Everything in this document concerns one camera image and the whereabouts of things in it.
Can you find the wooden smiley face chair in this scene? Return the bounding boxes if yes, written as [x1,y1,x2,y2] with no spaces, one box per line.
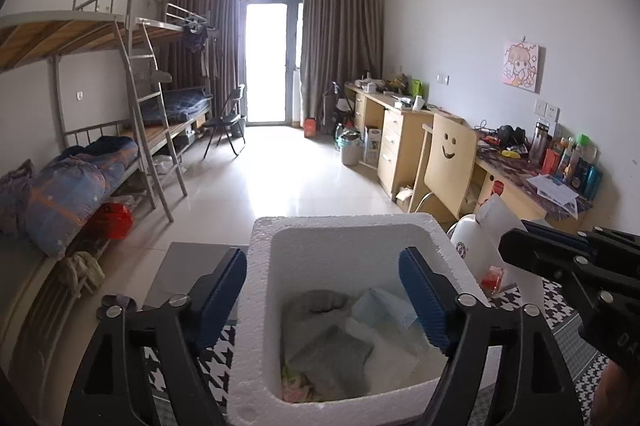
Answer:
[407,112,480,222]

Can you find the cartoon wall picture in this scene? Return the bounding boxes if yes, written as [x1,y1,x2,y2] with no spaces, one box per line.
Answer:
[501,40,545,93]

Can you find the blue face mask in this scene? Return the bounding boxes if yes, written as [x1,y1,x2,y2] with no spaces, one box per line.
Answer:
[350,288,418,332]

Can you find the white tissue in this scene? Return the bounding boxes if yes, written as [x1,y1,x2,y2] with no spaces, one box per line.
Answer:
[345,318,446,387]

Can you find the green floral wipes packet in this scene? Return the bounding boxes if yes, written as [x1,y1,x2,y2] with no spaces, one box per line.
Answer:
[281,363,321,403]

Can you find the metal bunk bed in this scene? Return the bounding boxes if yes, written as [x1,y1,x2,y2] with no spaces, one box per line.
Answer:
[135,3,216,147]
[0,0,191,357]

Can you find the white wall socket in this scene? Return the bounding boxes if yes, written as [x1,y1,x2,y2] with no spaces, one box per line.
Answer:
[535,98,560,121]

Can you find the pale plastic bucket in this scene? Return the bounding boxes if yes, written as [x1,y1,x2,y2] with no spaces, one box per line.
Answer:
[340,131,362,166]

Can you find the blue patterned quilt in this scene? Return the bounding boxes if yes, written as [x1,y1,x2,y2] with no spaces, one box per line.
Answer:
[25,136,140,257]

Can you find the grey blue clothes pile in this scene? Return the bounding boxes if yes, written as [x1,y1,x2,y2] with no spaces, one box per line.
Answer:
[0,158,36,237]

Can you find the white round container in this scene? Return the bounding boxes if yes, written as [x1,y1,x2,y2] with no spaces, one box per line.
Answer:
[447,213,482,268]

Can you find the dark hanging clothes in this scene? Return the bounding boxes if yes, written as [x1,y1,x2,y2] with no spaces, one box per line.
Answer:
[180,18,211,79]

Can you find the glass balcony door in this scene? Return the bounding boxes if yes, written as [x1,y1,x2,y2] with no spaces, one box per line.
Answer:
[239,0,307,125]

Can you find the black headphones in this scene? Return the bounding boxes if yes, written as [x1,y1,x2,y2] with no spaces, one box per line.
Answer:
[496,125,526,147]

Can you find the blue checked bedding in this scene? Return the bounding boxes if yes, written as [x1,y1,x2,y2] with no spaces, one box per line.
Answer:
[140,87,212,127]

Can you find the brown curtain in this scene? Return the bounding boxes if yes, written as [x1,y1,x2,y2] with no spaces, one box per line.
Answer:
[162,0,243,132]
[298,0,385,132]

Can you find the houndstooth tablecloth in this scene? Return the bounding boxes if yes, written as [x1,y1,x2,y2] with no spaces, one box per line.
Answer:
[142,241,621,426]

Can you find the row of toiletry bottles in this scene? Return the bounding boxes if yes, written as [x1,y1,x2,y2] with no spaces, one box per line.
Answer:
[542,133,603,199]

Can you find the cream cloth bundle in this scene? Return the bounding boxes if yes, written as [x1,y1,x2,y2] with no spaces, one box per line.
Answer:
[57,251,106,302]

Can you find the pale grey cloth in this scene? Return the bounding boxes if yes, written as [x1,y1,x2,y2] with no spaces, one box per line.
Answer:
[284,288,376,399]

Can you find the red plastic bag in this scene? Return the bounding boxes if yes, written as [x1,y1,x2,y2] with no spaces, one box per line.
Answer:
[92,202,135,241]

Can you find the white foam box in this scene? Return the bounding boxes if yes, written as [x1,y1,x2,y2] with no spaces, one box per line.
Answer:
[226,212,501,426]

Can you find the red snack packet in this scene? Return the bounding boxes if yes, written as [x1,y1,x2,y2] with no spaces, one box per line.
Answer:
[481,265,507,293]

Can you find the clear bottle dark lid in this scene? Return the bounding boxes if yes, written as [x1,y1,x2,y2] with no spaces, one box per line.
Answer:
[530,120,551,163]

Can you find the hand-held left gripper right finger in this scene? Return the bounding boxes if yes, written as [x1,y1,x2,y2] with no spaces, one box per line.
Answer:
[398,246,586,426]

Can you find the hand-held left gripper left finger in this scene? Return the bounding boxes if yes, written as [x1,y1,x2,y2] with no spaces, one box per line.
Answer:
[62,247,249,426]

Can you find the person's right hand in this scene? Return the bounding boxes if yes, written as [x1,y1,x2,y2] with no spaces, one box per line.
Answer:
[592,363,638,426]

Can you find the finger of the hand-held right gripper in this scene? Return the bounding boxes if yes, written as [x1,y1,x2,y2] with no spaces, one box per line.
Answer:
[499,228,616,307]
[521,222,640,267]

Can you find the printed paper sheets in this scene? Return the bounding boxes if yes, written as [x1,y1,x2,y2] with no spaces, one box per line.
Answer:
[525,174,581,213]

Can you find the white carton box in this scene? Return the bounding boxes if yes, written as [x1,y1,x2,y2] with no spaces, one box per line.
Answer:
[364,126,383,167]

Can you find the black folding chair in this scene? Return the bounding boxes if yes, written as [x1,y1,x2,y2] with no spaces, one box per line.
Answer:
[202,84,247,159]

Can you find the dark patterned desk mat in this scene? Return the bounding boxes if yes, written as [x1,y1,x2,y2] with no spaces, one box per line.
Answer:
[475,141,593,219]

